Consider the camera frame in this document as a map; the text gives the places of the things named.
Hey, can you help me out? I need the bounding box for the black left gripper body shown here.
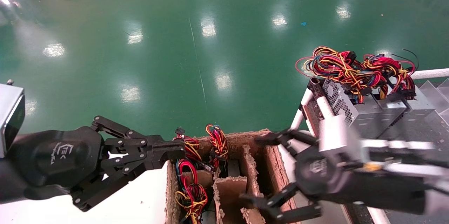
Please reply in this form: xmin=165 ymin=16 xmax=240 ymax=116
xmin=7 ymin=127 xmax=106 ymax=199

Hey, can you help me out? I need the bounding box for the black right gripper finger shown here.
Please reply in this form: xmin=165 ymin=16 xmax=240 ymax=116
xmin=240 ymin=183 xmax=322 ymax=224
xmin=254 ymin=129 xmax=318 ymax=155

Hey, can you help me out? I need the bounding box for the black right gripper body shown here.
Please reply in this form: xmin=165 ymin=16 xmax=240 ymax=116
xmin=295 ymin=145 xmax=355 ymax=204

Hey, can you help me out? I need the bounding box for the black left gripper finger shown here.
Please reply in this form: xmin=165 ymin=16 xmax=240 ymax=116
xmin=91 ymin=115 xmax=186 ymax=154
xmin=71 ymin=150 xmax=186 ymax=212

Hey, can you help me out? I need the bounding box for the grey metal power supply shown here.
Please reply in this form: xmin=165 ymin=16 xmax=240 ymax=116
xmin=227 ymin=160 xmax=241 ymax=178
xmin=365 ymin=96 xmax=409 ymax=138
xmin=396 ymin=93 xmax=437 ymax=140

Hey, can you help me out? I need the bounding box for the brown cardboard box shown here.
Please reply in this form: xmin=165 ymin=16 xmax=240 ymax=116
xmin=165 ymin=129 xmax=302 ymax=224

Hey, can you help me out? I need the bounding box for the cardboard divider insert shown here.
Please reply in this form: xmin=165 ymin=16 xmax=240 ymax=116
xmin=212 ymin=145 xmax=267 ymax=224

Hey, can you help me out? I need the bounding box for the perforated silver power supply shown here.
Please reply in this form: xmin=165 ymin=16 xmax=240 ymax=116
xmin=322 ymin=78 xmax=377 ymax=128

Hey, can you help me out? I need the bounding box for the clear plastic divider tray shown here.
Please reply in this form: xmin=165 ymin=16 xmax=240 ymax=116
xmin=419 ymin=79 xmax=449 ymax=126

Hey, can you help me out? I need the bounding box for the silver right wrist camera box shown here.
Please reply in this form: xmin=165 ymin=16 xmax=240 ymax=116
xmin=317 ymin=114 xmax=363 ymax=152

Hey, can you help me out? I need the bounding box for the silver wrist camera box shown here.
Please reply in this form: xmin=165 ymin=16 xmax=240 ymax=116
xmin=317 ymin=114 xmax=363 ymax=152
xmin=0 ymin=84 xmax=26 ymax=158

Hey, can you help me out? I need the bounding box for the red yellow cable bundle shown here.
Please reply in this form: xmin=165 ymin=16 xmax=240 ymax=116
xmin=361 ymin=53 xmax=418 ymax=100
xmin=174 ymin=159 xmax=208 ymax=224
xmin=205 ymin=123 xmax=229 ymax=168
xmin=295 ymin=46 xmax=372 ymax=103
xmin=174 ymin=128 xmax=202 ymax=163

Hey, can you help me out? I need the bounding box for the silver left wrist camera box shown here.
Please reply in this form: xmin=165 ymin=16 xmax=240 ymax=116
xmin=0 ymin=84 xmax=26 ymax=158

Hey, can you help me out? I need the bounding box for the white pipe rack frame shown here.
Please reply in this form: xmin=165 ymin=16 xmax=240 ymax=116
xmin=289 ymin=68 xmax=449 ymax=224

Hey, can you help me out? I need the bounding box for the thin black wire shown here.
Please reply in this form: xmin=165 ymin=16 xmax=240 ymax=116
xmin=391 ymin=49 xmax=420 ymax=72

